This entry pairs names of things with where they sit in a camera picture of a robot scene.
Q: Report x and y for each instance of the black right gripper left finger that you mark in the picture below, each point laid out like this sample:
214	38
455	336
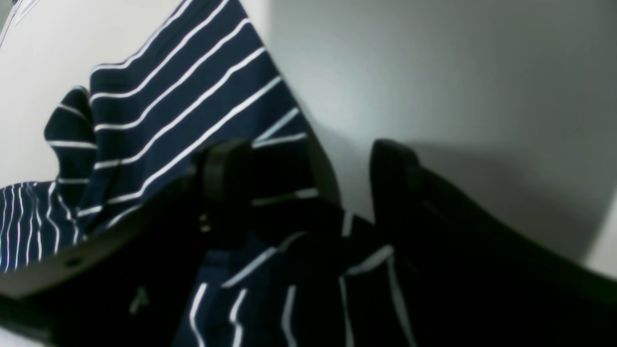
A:
128	286

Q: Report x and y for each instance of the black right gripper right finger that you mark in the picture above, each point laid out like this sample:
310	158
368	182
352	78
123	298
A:
472	281

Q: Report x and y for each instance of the navy white striped T-shirt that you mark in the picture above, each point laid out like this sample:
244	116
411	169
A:
309	274

